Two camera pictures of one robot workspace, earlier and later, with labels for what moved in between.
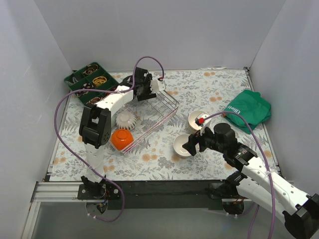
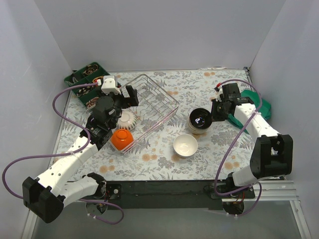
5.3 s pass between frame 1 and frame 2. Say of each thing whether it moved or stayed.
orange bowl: stayed
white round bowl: stayed
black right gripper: moved
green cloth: stayed
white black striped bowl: stayed
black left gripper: moved
